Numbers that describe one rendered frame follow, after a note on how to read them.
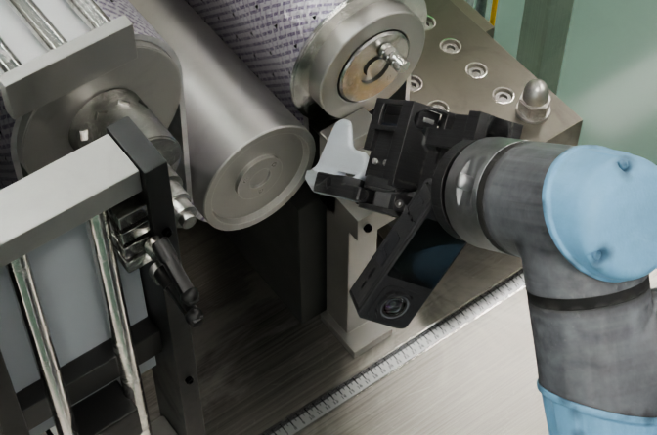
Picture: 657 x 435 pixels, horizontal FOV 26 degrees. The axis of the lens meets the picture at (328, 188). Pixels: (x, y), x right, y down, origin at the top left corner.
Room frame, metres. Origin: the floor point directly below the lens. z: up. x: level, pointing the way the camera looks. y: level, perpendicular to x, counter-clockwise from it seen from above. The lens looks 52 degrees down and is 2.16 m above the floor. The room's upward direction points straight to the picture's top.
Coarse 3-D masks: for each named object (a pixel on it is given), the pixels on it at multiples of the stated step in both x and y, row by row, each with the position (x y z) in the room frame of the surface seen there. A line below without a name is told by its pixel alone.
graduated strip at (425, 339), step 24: (504, 288) 0.85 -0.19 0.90; (456, 312) 0.82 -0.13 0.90; (480, 312) 0.82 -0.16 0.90; (432, 336) 0.79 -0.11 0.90; (384, 360) 0.76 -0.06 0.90; (408, 360) 0.76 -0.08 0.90; (360, 384) 0.73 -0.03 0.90; (312, 408) 0.70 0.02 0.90; (336, 408) 0.70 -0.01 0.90; (264, 432) 0.68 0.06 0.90; (288, 432) 0.68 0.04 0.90
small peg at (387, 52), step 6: (384, 48) 0.84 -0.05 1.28; (390, 48) 0.84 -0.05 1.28; (378, 54) 0.84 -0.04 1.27; (384, 54) 0.84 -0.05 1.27; (390, 54) 0.84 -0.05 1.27; (396, 54) 0.84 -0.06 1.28; (384, 60) 0.84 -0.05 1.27; (390, 60) 0.83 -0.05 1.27; (396, 60) 0.83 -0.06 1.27; (402, 60) 0.83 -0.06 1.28; (396, 66) 0.82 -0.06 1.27; (402, 66) 0.82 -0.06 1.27; (408, 66) 0.83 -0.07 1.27; (402, 72) 0.83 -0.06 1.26
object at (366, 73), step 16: (384, 32) 0.85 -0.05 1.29; (400, 32) 0.86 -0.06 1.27; (368, 48) 0.84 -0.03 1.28; (400, 48) 0.86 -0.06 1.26; (352, 64) 0.83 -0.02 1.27; (368, 64) 0.84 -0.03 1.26; (384, 64) 0.85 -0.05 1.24; (352, 80) 0.83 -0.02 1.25; (368, 80) 0.84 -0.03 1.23; (384, 80) 0.85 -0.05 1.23; (352, 96) 0.83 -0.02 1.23; (368, 96) 0.84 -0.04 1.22
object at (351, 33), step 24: (360, 24) 0.84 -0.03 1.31; (384, 24) 0.85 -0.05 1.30; (408, 24) 0.87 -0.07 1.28; (336, 48) 0.83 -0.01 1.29; (408, 48) 0.87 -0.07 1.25; (312, 72) 0.82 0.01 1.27; (336, 72) 0.82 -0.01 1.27; (408, 72) 0.87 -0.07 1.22; (312, 96) 0.83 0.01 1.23; (336, 96) 0.82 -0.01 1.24; (384, 96) 0.85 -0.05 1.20
